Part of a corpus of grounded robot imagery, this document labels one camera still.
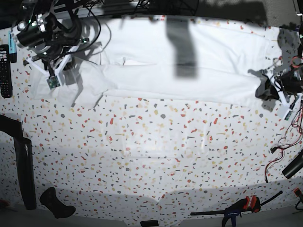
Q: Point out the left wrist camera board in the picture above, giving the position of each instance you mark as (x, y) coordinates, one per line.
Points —
(288, 114)

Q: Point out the black cylinder tube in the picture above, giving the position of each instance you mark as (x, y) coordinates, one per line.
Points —
(294, 167)

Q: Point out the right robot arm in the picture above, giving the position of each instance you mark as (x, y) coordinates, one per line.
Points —
(39, 30)

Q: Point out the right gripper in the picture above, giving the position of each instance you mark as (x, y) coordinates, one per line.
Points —
(51, 60)

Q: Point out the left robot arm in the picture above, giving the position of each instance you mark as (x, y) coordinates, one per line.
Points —
(291, 45)

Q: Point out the turquoise highlighter marker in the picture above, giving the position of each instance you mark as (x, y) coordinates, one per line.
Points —
(12, 49)

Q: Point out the black orange bar clamp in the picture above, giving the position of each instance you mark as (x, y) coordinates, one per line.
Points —
(252, 205)

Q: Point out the black TV remote control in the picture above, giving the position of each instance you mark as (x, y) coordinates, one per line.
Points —
(5, 72)

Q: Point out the small black rectangular device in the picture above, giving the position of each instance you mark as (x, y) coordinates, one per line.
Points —
(149, 223)

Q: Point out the terrazzo pattern table cloth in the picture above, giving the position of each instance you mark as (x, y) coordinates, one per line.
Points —
(133, 159)

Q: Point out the white T-shirt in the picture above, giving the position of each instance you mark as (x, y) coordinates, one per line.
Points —
(200, 59)

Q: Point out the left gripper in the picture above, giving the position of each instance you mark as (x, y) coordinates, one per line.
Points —
(286, 88)

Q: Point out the small red black connector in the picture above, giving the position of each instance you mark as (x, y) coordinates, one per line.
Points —
(297, 192)

